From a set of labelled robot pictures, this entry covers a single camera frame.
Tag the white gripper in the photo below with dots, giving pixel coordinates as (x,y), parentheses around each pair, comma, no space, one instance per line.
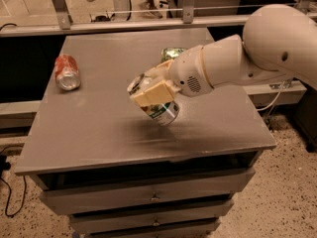
(188,71)

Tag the white green 7up can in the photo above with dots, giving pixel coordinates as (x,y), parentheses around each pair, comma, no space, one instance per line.
(163,114)

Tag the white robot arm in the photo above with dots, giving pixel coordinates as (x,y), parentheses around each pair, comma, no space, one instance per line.
(278,43)

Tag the green soda can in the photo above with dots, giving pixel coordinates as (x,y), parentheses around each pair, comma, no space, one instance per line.
(170,53)

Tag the orange soda can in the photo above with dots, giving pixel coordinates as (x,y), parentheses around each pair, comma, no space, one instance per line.
(66,72)

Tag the grey drawer cabinet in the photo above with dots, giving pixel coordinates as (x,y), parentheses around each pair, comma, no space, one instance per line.
(96,135)

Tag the grey metal railing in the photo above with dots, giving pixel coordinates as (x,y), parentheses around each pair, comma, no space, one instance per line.
(52,17)

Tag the top grey drawer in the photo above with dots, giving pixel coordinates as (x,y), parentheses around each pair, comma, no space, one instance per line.
(147,191)

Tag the grey drawer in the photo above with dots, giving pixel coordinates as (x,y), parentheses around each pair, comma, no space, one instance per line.
(185,228)
(150,217)
(147,191)

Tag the middle grey drawer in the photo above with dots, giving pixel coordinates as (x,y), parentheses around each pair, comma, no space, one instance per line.
(150,217)

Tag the bottom grey drawer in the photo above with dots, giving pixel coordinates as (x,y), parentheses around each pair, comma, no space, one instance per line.
(185,228)

